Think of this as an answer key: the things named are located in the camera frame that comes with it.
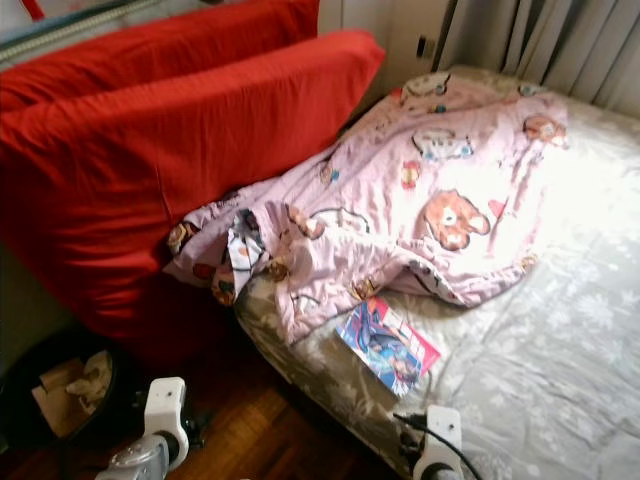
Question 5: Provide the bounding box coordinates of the grey curtain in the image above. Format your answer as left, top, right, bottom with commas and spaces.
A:
440, 0, 640, 111

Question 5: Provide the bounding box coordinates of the black waste bin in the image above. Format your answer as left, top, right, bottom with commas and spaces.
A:
2, 330, 131, 451

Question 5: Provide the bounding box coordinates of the crumpled white paper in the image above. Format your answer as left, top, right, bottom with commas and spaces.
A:
65, 350, 113, 411

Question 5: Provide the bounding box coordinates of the bed with grey floral sheet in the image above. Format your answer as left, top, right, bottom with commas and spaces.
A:
235, 65, 640, 480

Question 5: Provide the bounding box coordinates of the brown cardboard piece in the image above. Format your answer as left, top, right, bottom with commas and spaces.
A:
32, 360, 89, 439

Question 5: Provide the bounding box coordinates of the colourful comic book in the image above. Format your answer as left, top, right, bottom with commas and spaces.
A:
335, 295, 443, 399

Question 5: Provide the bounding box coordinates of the large red cushion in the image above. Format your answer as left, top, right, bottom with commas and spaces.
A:
0, 0, 321, 111
0, 28, 388, 361

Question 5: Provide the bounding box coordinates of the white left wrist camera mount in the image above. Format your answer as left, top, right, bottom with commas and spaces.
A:
145, 376, 191, 461

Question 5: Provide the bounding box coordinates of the pink cartoon bear blanket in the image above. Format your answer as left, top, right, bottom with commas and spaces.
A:
165, 70, 571, 346

